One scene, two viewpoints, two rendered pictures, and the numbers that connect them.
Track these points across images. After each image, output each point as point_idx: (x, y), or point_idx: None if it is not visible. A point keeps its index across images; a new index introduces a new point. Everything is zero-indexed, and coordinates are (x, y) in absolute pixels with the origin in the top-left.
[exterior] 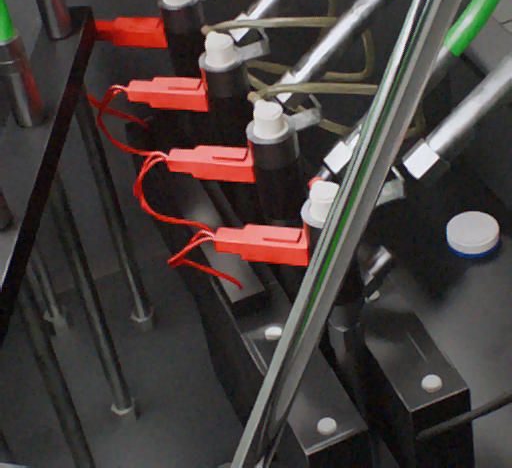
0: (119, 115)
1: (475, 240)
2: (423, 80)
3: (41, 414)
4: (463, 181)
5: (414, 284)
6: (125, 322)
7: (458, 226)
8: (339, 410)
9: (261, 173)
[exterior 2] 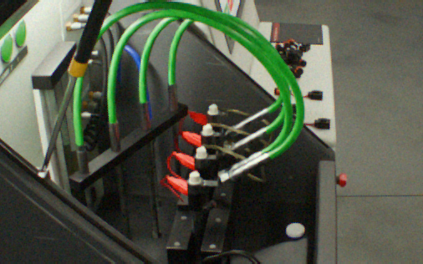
0: (188, 142)
1: (293, 232)
2: (65, 104)
3: (135, 225)
4: (308, 215)
5: (267, 238)
6: (175, 212)
7: (291, 226)
8: (183, 242)
9: (195, 168)
